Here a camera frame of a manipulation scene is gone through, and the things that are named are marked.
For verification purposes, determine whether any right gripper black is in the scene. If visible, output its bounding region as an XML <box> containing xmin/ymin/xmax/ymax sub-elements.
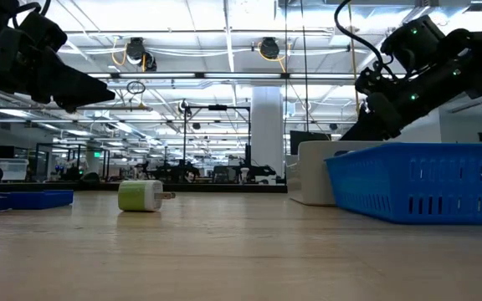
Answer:
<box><xmin>341</xmin><ymin>77</ymin><xmax>443</xmax><ymax>141</ymax></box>

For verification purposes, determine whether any thin black hanging cable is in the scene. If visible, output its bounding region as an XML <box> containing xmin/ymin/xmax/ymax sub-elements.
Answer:
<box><xmin>283</xmin><ymin>0</ymin><xmax>289</xmax><ymax>135</ymax></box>

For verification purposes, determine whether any long black cable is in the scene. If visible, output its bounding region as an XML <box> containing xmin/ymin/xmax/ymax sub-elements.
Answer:
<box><xmin>300</xmin><ymin>0</ymin><xmax>309</xmax><ymax>133</ymax></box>

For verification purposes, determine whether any clear plastic storage bin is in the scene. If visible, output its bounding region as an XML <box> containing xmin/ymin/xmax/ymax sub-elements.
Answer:
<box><xmin>0</xmin><ymin>157</ymin><xmax>30</xmax><ymax>181</ymax></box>

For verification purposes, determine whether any white building column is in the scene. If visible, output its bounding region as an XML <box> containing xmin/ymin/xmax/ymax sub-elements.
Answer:
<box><xmin>250</xmin><ymin>86</ymin><xmax>286</xmax><ymax>179</ymax></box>

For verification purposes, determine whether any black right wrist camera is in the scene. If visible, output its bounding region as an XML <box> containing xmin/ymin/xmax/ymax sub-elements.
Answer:
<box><xmin>356</xmin><ymin>69</ymin><xmax>387</xmax><ymax>96</ymax></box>

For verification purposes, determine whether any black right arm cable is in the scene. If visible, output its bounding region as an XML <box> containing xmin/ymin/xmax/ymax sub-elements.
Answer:
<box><xmin>334</xmin><ymin>0</ymin><xmax>387</xmax><ymax>72</ymax></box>

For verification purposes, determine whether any grey plastic bin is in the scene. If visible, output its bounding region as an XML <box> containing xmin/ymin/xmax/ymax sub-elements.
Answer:
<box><xmin>285</xmin><ymin>140</ymin><xmax>388</xmax><ymax>207</ymax></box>

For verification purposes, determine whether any blue plastic basket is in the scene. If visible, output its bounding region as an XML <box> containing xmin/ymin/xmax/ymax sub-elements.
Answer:
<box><xmin>325</xmin><ymin>142</ymin><xmax>482</xmax><ymax>226</ymax></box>

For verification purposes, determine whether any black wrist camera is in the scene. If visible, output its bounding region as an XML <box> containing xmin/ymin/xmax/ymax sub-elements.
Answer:
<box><xmin>18</xmin><ymin>11</ymin><xmax>69</xmax><ymax>52</ymax></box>
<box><xmin>356</xmin><ymin>69</ymin><xmax>387</xmax><ymax>96</ymax></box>

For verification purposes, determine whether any overhead LED light bar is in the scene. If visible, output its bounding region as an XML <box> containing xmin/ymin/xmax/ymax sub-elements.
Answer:
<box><xmin>85</xmin><ymin>72</ymin><xmax>363</xmax><ymax>81</ymax></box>

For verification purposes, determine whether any black station frame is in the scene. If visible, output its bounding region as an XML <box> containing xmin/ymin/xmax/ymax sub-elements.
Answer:
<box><xmin>182</xmin><ymin>105</ymin><xmax>252</xmax><ymax>168</ymax></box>
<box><xmin>35</xmin><ymin>142</ymin><xmax>110</xmax><ymax>181</ymax></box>

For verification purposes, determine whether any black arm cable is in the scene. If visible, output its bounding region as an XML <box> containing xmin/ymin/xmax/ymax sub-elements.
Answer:
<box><xmin>13</xmin><ymin>0</ymin><xmax>54</xmax><ymax>20</ymax></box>
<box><xmin>334</xmin><ymin>0</ymin><xmax>387</xmax><ymax>72</ymax></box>

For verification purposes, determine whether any black ceiling cable reel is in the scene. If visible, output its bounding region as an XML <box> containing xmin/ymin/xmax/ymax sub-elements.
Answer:
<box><xmin>259</xmin><ymin>37</ymin><xmax>281</xmax><ymax>61</ymax></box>
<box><xmin>126</xmin><ymin>37</ymin><xmax>158</xmax><ymax>73</ymax></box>

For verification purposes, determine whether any black hanging cable loop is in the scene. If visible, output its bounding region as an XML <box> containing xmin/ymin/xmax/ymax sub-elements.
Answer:
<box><xmin>126</xmin><ymin>79</ymin><xmax>146</xmax><ymax>95</ymax></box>

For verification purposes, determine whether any green white USB charger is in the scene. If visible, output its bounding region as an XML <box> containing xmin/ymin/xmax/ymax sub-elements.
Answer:
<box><xmin>117</xmin><ymin>179</ymin><xmax>177</xmax><ymax>212</ymax></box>

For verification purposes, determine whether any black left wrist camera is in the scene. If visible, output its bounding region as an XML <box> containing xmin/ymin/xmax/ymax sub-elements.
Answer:
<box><xmin>18</xmin><ymin>11</ymin><xmax>69</xmax><ymax>52</ymax></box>

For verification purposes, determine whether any black aluminium table frame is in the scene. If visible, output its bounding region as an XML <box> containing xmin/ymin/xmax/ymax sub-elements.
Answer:
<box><xmin>0</xmin><ymin>180</ymin><xmax>288</xmax><ymax>195</ymax></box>

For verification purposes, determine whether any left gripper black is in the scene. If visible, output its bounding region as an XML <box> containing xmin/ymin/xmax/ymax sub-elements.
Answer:
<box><xmin>0</xmin><ymin>16</ymin><xmax>116</xmax><ymax>114</ymax></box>

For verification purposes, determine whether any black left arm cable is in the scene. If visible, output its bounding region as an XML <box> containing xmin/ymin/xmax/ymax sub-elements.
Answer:
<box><xmin>13</xmin><ymin>0</ymin><xmax>54</xmax><ymax>20</ymax></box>

